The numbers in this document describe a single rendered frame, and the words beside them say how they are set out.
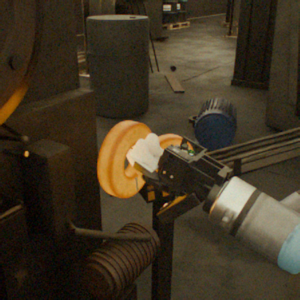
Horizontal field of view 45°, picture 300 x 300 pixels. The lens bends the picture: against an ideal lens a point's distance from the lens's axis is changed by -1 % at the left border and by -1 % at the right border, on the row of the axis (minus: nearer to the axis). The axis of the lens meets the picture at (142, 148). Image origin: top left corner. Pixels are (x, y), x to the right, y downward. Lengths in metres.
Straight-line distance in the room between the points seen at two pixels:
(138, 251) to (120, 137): 0.41
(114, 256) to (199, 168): 0.39
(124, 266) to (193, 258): 0.84
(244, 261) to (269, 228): 1.19
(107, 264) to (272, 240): 0.46
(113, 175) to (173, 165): 0.12
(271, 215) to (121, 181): 0.28
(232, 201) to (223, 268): 1.14
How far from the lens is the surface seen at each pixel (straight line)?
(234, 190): 0.61
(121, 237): 0.95
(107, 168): 0.67
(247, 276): 1.72
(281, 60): 3.17
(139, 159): 0.68
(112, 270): 0.93
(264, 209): 0.61
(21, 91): 0.75
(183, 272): 1.69
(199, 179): 0.64
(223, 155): 1.11
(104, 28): 3.29
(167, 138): 0.95
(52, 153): 0.85
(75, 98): 1.00
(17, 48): 0.64
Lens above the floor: 1.14
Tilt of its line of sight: 24 degrees down
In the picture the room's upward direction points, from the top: straight up
